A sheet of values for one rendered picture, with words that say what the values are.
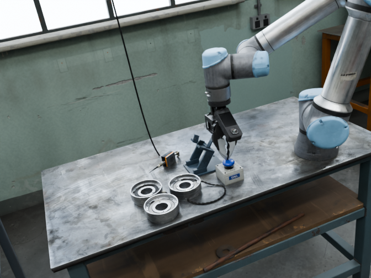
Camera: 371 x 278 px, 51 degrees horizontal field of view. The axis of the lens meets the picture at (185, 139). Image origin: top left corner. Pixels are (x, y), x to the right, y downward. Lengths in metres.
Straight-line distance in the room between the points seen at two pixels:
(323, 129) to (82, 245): 0.78
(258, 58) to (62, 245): 0.78
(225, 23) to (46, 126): 1.47
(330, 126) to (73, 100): 1.93
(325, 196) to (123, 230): 0.85
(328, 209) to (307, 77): 2.04
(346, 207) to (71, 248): 1.01
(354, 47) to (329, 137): 0.26
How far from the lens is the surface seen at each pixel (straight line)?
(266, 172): 1.34
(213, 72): 1.15
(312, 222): 1.53
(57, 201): 1.42
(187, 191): 1.22
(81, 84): 2.73
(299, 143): 1.42
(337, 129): 1.21
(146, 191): 1.30
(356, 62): 1.18
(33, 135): 2.82
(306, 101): 1.34
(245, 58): 1.15
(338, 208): 1.61
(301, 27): 1.27
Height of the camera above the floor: 1.52
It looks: 26 degrees down
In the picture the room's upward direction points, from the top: 9 degrees counter-clockwise
